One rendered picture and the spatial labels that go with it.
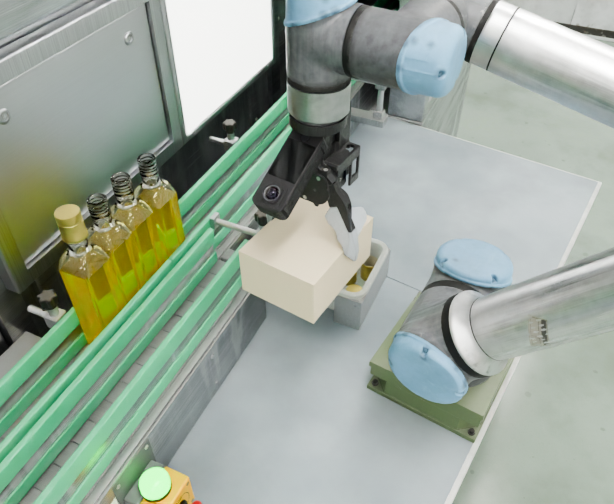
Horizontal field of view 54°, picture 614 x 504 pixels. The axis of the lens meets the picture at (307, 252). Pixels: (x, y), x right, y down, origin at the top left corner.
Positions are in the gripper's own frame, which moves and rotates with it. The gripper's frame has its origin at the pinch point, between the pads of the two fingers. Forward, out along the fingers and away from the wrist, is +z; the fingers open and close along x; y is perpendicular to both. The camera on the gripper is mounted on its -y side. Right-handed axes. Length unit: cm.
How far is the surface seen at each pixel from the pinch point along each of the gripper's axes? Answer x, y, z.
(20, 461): 18.1, -40.6, 15.8
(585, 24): 23, 374, 99
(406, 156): 18, 78, 35
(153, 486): 5.8, -31.3, 25.1
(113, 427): 12.1, -30.4, 16.5
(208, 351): 13.2, -9.9, 22.7
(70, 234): 26.4, -18.7, -3.2
